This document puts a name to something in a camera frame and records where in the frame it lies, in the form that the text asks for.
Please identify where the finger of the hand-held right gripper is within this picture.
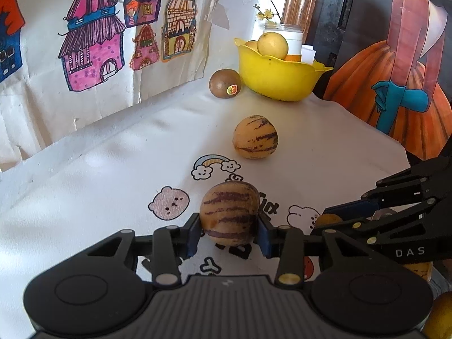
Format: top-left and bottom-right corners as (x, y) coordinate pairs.
(310, 198), (452, 247)
(321, 155), (452, 217)

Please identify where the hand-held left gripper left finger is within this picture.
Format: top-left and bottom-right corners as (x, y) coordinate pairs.
(85, 213), (205, 288)

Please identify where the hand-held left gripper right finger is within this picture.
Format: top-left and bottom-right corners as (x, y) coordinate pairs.
(256, 215), (375, 287)

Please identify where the dark striped pepino melon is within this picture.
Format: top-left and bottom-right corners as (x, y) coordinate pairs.
(199, 181), (260, 246)

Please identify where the small brown round fruit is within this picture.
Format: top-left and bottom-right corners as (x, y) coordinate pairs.
(315, 214), (344, 229)

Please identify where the round yellow pepino melon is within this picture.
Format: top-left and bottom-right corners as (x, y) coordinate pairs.
(403, 260), (433, 283)

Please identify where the yellow round fruit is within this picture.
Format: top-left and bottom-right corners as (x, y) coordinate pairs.
(423, 292), (452, 339)

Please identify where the white printed tablecloth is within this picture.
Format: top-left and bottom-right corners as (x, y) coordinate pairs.
(0, 74), (414, 290)

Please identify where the pale striped pepino melon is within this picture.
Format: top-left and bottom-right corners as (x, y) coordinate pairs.
(232, 115), (279, 159)

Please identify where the painting of orange dress figure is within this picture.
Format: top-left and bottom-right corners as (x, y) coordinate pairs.
(323, 0), (452, 162)

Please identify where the brown kiwi with sticker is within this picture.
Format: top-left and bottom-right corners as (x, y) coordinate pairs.
(208, 69), (242, 98)

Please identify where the yellow plastic bowl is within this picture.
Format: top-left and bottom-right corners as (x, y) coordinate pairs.
(234, 37), (334, 102)

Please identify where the white paper box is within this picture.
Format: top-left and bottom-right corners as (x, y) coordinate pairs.
(301, 44), (317, 65)

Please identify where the dark door panel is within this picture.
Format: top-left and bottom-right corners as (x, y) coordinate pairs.
(304, 0), (358, 100)

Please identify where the white jar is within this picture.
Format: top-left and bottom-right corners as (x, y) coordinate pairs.
(263, 23), (304, 56)

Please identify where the yellow lemon in bowl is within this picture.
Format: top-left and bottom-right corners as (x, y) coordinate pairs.
(257, 32), (289, 60)

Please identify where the yellow flower sprig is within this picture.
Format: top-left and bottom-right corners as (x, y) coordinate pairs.
(253, 0), (283, 25)

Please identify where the drawing of colourful houses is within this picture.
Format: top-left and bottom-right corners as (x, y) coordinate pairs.
(0, 0), (230, 171)

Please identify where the brown wooden frame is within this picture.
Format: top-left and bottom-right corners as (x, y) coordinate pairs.
(282, 0), (323, 38)

